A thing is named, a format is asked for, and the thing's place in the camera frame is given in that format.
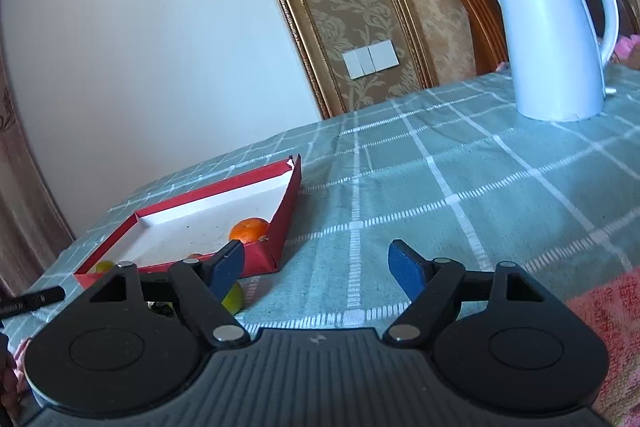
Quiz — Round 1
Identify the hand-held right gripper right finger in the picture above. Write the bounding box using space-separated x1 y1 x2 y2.
382 238 547 349

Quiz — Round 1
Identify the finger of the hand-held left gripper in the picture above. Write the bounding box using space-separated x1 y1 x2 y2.
0 285 66 321

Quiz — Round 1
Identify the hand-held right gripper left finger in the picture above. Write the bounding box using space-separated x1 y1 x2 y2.
85 239 251 349

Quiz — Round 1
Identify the green tangerine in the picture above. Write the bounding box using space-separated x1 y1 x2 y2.
220 282 246 314

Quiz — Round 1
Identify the red shallow cardboard box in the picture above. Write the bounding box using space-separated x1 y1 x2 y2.
74 153 303 290

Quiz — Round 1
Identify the small orange tangerine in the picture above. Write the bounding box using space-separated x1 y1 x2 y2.
229 217 271 244

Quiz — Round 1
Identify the pink towel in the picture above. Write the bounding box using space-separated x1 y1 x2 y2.
10 269 640 427

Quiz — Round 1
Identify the wooden chair back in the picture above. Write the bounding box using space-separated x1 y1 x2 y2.
442 0 640 76

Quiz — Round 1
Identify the white electric kettle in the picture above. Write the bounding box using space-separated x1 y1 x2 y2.
479 0 621 122

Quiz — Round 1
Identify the pink cloth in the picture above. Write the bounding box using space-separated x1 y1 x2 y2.
614 34 640 70

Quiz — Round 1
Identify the white wall switch panel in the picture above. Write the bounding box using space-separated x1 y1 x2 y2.
342 39 401 81

